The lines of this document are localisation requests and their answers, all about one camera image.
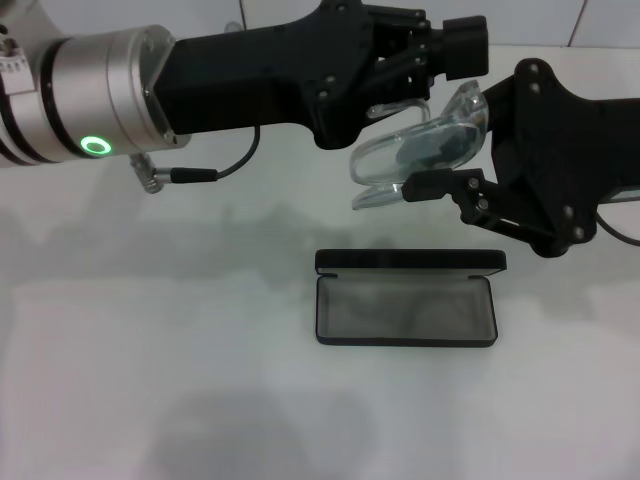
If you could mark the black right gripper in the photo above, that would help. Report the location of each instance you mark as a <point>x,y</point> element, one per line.
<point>560,160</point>

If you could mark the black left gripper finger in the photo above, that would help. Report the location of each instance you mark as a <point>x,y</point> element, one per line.
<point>465,62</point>
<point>465,32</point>

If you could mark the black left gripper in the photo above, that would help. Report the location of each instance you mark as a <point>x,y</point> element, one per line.
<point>250,80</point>

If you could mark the clear transparent glasses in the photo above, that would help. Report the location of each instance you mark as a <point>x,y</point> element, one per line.
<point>380,160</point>

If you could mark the black glasses case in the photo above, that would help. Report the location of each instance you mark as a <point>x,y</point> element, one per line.
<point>405,310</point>

